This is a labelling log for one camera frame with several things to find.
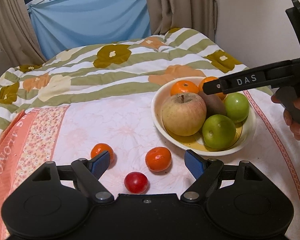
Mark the green apple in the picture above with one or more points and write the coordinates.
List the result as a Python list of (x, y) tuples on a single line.
[(218, 131), (237, 107)]

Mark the floral striped quilt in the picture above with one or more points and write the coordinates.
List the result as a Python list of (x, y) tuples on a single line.
[(90, 75)]

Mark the beige curtain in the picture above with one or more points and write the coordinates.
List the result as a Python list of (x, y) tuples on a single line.
[(12, 20), (180, 5)]

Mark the cream bowl with bear print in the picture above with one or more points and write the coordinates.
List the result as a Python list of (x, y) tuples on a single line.
[(165, 132)]

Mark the person's right hand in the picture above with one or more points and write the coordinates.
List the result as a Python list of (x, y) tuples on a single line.
[(293, 127)]

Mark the large orange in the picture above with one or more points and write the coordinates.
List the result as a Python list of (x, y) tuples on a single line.
[(207, 80), (184, 88)]

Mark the yellow-red apple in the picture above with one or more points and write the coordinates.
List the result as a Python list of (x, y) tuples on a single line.
[(183, 115)]

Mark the light blue cloth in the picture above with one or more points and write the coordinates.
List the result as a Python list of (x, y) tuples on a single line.
[(90, 25)]

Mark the small tangerine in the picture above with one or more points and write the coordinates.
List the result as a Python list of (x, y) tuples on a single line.
[(98, 150), (158, 159)]

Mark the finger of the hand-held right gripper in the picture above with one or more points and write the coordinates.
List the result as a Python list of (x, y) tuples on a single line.
[(212, 86)]

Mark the brown kiwi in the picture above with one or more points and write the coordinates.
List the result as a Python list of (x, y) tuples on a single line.
[(215, 106)]

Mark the red cherry tomato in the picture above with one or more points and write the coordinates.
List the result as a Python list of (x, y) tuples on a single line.
[(136, 182)]

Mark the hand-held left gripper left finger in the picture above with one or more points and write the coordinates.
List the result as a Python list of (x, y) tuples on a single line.
[(101, 164)]

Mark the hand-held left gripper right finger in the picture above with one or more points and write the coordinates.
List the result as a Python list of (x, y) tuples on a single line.
[(195, 164)]

